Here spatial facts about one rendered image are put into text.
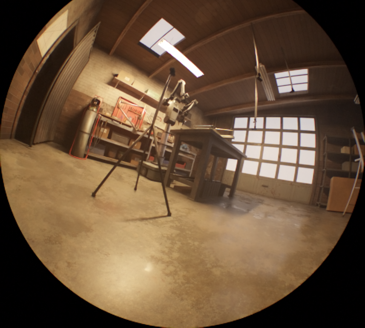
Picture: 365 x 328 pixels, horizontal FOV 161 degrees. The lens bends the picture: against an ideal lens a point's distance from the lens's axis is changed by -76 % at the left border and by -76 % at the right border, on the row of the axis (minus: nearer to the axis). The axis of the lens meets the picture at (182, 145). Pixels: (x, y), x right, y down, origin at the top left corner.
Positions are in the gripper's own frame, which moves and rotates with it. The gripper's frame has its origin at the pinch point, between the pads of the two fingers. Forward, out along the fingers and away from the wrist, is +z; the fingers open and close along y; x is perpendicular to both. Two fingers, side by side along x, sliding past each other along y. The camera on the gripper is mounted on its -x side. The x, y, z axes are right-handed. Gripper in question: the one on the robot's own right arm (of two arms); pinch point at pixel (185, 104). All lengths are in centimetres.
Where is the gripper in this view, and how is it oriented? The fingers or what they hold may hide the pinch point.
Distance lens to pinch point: 214.0
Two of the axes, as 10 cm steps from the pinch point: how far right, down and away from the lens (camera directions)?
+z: 1.3, 8.7, -4.8
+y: 6.8, 2.8, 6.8
